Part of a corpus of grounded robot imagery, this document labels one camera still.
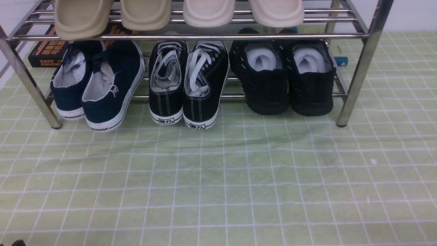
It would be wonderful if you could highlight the black mesh sneaker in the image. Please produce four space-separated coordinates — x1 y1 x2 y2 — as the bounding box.
274 39 337 117
229 40 289 115

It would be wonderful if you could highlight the cream slipper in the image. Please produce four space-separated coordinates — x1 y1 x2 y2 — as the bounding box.
183 0 236 28
249 0 304 28

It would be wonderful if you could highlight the stainless steel shoe rack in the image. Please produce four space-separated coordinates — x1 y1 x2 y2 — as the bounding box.
1 0 393 130

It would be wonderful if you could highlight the black canvas sneaker right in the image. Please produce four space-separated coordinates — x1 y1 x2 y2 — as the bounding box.
183 40 230 130

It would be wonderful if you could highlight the black canvas sneaker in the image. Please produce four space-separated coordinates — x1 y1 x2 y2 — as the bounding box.
148 41 188 126
183 40 230 130

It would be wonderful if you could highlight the green checkered tablecloth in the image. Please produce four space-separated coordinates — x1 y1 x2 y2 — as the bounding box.
0 32 437 246

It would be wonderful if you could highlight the black canvas sneaker left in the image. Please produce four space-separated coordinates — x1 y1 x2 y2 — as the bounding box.
148 41 188 126

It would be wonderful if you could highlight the navy canvas shoe right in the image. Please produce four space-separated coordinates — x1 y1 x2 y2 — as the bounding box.
81 40 145 133

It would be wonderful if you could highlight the navy canvas shoe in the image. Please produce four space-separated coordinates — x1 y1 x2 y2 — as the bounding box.
50 40 105 121
81 40 145 133

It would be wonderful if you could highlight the tan slipper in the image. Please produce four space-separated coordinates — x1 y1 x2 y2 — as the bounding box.
120 0 172 31
54 0 114 41

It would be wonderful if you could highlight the blue white book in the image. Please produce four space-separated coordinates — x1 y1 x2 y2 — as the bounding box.
253 24 349 67

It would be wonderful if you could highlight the navy canvas shoe left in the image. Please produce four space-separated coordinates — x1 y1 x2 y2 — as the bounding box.
50 40 105 121

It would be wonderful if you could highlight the tan slipper far left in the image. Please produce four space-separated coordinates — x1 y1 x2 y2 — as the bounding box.
54 0 114 41

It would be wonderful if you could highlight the black orange book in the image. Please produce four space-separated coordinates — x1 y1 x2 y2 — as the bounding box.
28 23 133 68

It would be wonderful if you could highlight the dark object bottom left corner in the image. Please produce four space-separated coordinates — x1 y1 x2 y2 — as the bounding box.
11 240 26 246

